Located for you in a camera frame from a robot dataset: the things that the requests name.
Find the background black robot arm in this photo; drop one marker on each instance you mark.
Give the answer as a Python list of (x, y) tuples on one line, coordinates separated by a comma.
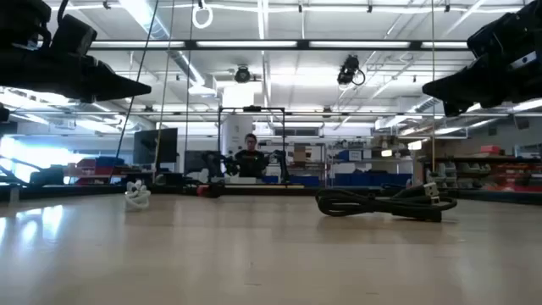
[(281, 163), (230, 165)]

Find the small dark screen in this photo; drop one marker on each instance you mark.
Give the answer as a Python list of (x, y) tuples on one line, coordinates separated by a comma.
[(195, 161)]

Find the short blue storage bin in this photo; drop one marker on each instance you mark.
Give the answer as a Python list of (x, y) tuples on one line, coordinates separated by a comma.
[(305, 181)]

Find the black beam with light strips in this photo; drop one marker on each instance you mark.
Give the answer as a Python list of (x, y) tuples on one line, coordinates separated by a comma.
[(190, 44)]

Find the round black ceiling camera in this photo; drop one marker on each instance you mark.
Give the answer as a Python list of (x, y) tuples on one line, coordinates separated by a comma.
[(242, 75)]

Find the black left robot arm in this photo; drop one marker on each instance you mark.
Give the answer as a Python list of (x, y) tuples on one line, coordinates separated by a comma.
[(17, 17)]

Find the red and blue bin stack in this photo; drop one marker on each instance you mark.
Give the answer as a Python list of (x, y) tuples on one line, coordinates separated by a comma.
[(91, 163)]

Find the white round column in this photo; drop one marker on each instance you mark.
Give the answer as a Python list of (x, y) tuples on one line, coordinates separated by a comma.
[(233, 131)]

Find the black computer monitor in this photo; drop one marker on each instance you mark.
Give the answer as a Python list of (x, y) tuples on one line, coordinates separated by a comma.
[(155, 146)]

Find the red box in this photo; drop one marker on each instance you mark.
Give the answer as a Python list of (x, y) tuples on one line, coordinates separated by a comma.
[(490, 150)]

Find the black bag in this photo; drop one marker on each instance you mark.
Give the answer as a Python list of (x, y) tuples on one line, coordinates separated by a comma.
[(46, 177)]

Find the person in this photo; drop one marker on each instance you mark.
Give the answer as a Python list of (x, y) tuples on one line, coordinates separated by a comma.
[(250, 163)]

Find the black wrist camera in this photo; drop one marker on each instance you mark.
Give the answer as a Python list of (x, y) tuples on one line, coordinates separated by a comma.
[(495, 36), (72, 36)]

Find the black metal frame stand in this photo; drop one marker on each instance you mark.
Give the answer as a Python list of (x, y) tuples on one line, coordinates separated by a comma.
[(254, 109)]

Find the dark storage shelf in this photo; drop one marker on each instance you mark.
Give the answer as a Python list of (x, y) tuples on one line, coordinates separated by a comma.
[(466, 160)]

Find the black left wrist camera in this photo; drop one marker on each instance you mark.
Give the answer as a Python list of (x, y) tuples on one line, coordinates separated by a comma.
[(72, 36)]

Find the brown cardboard box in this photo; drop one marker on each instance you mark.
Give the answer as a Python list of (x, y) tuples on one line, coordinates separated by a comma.
[(301, 154)]

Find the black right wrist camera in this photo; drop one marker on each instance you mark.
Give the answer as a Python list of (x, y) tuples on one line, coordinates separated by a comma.
[(495, 36)]

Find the long blue storage bin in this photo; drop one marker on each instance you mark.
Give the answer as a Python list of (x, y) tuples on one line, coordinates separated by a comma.
[(364, 180)]

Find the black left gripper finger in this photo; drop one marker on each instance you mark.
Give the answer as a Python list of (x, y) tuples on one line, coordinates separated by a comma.
[(118, 84)]

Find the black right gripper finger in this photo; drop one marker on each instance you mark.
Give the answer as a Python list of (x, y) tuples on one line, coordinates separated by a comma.
[(455, 108), (455, 84)]

